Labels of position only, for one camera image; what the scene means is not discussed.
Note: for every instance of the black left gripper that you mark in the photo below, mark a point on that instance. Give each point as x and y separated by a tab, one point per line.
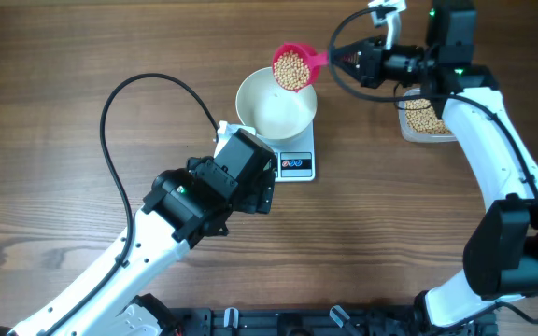
257	199

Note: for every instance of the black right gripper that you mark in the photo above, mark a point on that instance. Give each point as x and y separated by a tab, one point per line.
371	70

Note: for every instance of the pink plastic scoop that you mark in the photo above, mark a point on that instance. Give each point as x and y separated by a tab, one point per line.
297	65

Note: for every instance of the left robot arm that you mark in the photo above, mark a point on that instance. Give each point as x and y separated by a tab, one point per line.
183	207

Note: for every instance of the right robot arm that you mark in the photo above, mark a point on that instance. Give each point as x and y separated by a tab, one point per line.
500	260

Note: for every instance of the white digital kitchen scale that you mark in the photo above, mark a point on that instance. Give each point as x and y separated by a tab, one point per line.
296	159

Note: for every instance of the white round bowl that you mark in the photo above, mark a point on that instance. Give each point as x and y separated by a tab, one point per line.
275	113

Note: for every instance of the clear plastic container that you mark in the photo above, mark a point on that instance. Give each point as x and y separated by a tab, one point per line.
411	136

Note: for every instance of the yellow soybeans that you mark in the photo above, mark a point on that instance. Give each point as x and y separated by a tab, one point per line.
421	118

